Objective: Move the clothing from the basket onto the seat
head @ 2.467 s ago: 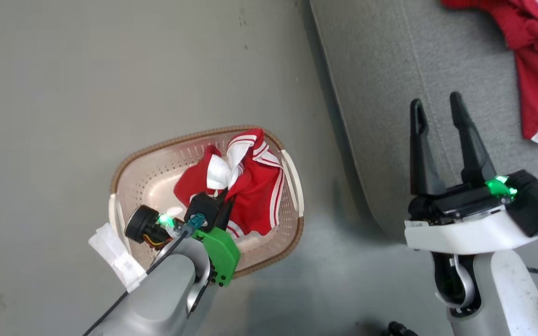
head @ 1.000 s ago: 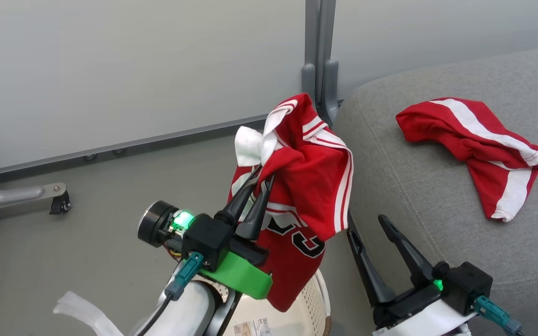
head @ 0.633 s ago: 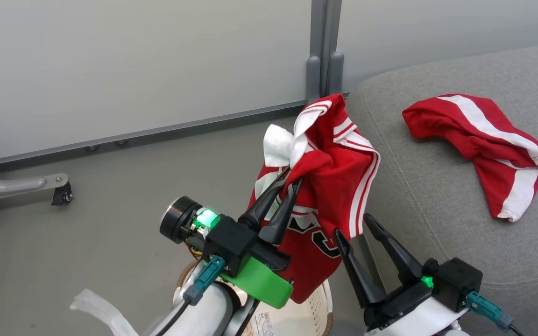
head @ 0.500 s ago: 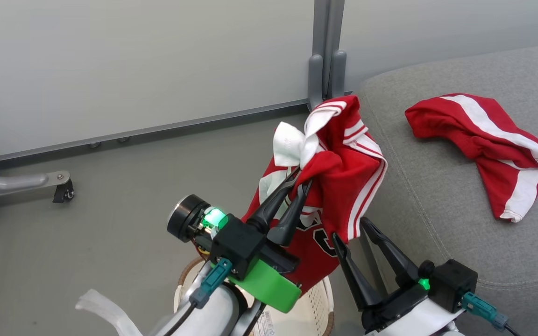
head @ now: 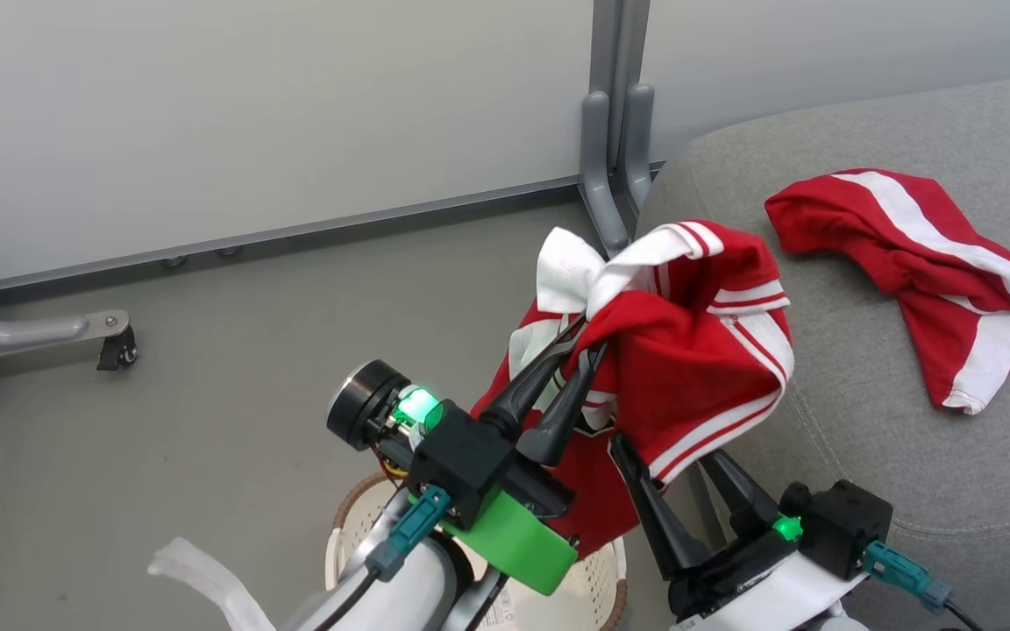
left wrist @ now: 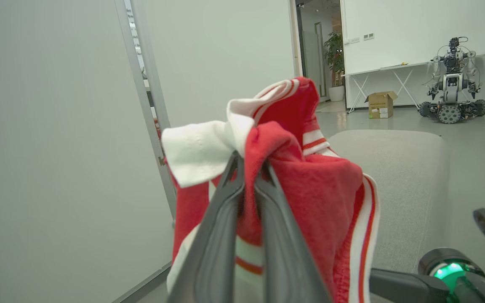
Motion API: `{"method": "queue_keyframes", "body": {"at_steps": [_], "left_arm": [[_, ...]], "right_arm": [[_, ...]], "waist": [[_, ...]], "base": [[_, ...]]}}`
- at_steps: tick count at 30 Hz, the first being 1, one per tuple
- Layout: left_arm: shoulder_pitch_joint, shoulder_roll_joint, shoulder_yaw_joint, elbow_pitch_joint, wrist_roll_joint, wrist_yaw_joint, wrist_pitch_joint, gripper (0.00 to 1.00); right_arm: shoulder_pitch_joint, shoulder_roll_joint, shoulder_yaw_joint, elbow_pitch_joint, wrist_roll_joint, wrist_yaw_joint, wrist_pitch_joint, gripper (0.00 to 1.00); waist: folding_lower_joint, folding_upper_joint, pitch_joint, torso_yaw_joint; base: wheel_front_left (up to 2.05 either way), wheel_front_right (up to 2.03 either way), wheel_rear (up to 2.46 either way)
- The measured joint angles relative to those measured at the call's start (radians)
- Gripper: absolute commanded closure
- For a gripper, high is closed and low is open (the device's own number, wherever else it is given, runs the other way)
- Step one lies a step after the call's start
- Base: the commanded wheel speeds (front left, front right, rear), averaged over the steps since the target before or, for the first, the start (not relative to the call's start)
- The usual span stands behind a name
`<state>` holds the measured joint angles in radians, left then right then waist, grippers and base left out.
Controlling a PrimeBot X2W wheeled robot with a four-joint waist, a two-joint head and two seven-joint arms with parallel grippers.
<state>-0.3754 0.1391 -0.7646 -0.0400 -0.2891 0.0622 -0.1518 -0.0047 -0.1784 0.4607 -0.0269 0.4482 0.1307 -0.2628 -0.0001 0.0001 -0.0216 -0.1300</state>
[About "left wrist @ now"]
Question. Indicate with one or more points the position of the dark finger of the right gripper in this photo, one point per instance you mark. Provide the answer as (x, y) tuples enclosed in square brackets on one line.
[(406, 286)]

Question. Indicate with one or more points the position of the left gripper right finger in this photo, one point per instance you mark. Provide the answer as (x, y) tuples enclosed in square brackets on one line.
[(284, 261)]

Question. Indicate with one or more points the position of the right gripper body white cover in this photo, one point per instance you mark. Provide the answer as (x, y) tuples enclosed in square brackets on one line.
[(470, 282)]

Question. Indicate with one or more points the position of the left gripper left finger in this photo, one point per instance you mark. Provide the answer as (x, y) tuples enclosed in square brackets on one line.
[(213, 252)]

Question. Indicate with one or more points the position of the red and white garment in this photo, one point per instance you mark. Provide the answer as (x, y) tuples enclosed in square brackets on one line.
[(310, 189)]

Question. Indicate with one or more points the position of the grey fabric sofa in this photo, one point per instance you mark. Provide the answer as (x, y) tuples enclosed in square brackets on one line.
[(402, 176)]

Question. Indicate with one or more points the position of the white plant pot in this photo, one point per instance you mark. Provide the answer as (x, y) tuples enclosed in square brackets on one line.
[(337, 93)]

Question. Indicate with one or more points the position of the brown cardboard box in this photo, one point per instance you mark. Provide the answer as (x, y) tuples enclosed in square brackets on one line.
[(380, 105)]

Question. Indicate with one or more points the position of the wheeled grey humanoid robot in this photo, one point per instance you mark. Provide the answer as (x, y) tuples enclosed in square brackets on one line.
[(453, 88)]

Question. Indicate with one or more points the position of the green potted plant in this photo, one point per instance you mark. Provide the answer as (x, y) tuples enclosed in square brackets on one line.
[(335, 57)]

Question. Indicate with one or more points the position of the grey double partition post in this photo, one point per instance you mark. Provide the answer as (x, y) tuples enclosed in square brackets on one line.
[(150, 105)]

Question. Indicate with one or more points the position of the glass door with frame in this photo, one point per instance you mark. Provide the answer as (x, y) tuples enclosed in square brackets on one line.
[(319, 59)]

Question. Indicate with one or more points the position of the white wall socket plate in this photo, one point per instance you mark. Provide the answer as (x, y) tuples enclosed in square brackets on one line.
[(369, 36), (353, 40)]

